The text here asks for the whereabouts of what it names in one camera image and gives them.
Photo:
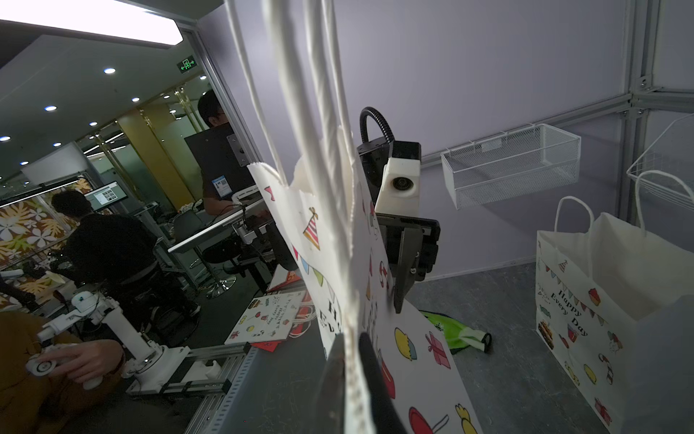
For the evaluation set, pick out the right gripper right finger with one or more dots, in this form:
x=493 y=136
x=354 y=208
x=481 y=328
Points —
x=385 y=418

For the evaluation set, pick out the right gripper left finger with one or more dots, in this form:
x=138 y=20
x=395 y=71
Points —
x=328 y=415

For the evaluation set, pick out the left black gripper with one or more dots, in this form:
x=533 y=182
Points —
x=411 y=244

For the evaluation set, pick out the white paper bag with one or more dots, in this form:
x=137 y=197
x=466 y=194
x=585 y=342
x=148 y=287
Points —
x=614 y=304
x=324 y=214

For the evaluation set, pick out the green work glove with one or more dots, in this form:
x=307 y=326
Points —
x=459 y=336

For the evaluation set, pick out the flat paper bags stack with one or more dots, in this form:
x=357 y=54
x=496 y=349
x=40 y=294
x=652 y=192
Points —
x=268 y=319

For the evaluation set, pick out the person behind glass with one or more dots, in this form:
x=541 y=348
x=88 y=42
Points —
x=213 y=115

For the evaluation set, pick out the operator hand with controller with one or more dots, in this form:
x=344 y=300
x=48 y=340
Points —
x=87 y=361

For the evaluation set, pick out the seated person in black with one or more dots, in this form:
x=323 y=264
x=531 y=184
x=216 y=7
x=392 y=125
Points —
x=118 y=252

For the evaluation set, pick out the green exit sign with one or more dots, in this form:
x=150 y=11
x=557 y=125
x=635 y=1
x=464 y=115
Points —
x=187 y=64

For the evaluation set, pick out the ceiling light panel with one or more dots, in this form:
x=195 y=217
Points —
x=112 y=19

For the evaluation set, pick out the white wire basket on left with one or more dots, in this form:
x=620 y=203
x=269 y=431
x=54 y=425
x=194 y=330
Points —
x=512 y=164

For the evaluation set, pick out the white wire wall shelf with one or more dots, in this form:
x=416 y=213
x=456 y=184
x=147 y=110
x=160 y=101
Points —
x=665 y=168

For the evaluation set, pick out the wall display screen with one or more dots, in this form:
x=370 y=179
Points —
x=106 y=196

